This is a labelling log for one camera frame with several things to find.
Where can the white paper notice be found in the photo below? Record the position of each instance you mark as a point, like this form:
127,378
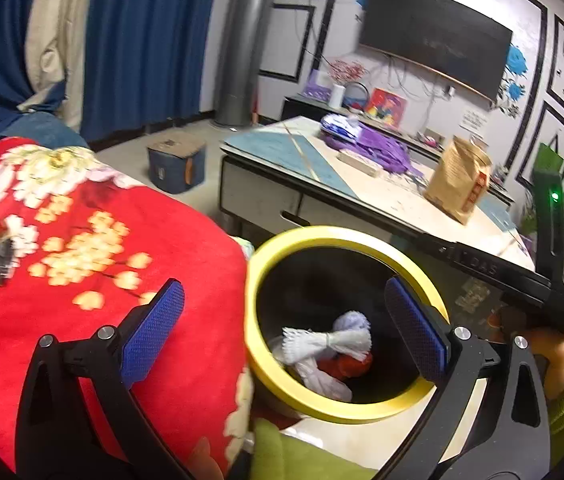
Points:
474,120

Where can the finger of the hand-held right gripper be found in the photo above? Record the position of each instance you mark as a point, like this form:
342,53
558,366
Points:
444,249

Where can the purple box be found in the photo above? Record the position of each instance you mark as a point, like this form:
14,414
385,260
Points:
316,87

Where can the person's right hand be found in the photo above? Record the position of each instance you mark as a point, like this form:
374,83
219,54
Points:
557,360

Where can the blue cardboard box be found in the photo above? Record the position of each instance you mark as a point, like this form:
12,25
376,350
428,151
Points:
176,167

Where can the colourful painting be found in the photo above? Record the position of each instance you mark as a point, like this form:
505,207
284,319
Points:
386,107

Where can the pale floral cloth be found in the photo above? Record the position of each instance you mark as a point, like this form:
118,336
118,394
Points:
243,249

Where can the coffee table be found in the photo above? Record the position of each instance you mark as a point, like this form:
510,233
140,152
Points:
282,150

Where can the silver tower air conditioner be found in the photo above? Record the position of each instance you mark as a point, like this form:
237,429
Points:
244,50

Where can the red floral blanket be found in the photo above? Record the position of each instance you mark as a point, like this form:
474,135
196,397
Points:
36,340

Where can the white foam net bundle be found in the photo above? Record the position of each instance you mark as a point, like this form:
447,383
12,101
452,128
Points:
312,342

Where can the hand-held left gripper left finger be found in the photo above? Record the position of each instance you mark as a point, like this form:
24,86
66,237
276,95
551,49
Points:
154,330

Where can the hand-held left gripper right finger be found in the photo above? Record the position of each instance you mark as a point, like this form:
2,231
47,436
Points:
414,330

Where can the blue bed sheet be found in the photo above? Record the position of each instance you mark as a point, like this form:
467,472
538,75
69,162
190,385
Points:
36,130

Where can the white plastic bag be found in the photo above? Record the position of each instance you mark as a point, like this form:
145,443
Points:
322,382

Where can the green bag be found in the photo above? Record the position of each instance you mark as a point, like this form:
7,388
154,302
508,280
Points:
547,157

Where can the purple plastic bag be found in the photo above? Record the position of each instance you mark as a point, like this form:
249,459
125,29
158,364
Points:
382,147

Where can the white power strip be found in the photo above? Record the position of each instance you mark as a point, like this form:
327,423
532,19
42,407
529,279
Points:
359,164

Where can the round desk ornament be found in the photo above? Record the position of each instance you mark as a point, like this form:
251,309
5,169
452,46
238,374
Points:
357,97

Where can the brown paper bag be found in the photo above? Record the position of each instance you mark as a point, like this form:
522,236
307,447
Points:
457,180

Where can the person's left hand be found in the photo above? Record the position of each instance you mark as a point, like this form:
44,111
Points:
206,462

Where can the beige curtain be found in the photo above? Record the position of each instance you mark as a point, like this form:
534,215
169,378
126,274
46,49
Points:
56,35

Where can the black wall television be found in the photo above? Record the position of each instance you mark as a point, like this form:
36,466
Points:
432,35

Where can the tissue pack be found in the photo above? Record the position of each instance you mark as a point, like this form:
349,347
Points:
339,126

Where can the yellow trash can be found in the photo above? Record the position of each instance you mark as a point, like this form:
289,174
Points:
272,260

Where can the black television cabinet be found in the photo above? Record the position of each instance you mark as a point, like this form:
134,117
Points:
297,107

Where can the red plastic bag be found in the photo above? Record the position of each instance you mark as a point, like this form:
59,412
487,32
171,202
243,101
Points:
349,366

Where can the white vase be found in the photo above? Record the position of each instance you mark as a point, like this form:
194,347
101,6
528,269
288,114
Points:
337,96

